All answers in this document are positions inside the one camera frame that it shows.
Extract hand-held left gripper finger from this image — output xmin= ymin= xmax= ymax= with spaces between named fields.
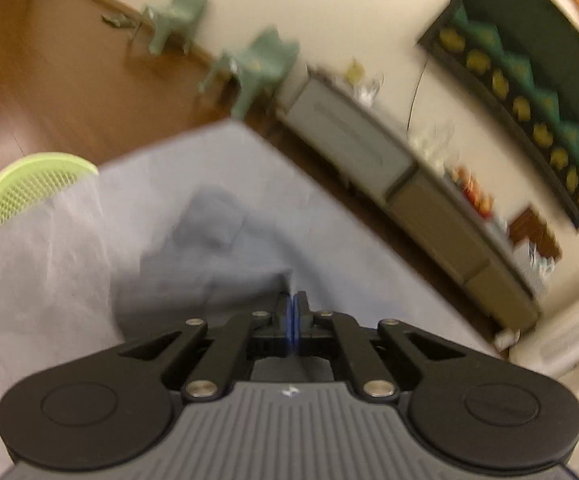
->
xmin=119 ymin=291 xmax=294 ymax=403
xmin=293 ymin=291 xmax=464 ymax=403

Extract green plastic chair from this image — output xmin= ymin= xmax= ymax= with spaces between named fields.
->
xmin=129 ymin=0 xmax=210 ymax=56
xmin=198 ymin=27 xmax=301 ymax=121

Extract small green floor toy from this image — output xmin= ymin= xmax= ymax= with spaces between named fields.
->
xmin=100 ymin=10 xmax=138 ymax=31

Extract blue-grey garment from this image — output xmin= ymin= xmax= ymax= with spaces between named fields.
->
xmin=109 ymin=185 xmax=296 ymax=342

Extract green mesh basket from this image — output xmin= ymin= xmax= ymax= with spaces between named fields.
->
xmin=0 ymin=152 xmax=100 ymax=239

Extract long grey-brown sideboard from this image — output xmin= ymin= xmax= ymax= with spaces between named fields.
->
xmin=276 ymin=64 xmax=543 ymax=334

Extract dark wall painting yellow shapes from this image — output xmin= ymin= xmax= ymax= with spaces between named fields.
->
xmin=416 ymin=0 xmax=579 ymax=232

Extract small white bottle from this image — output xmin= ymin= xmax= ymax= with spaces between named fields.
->
xmin=494 ymin=330 xmax=521 ymax=352

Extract white storage box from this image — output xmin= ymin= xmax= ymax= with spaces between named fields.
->
xmin=512 ymin=242 xmax=558 ymax=297

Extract clear glassware group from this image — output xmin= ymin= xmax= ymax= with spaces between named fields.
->
xmin=408 ymin=120 xmax=458 ymax=172

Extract brown patterned box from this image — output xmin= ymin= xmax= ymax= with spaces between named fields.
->
xmin=508 ymin=205 xmax=563 ymax=262

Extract light grey blanket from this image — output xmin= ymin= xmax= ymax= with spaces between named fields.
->
xmin=0 ymin=122 xmax=500 ymax=480

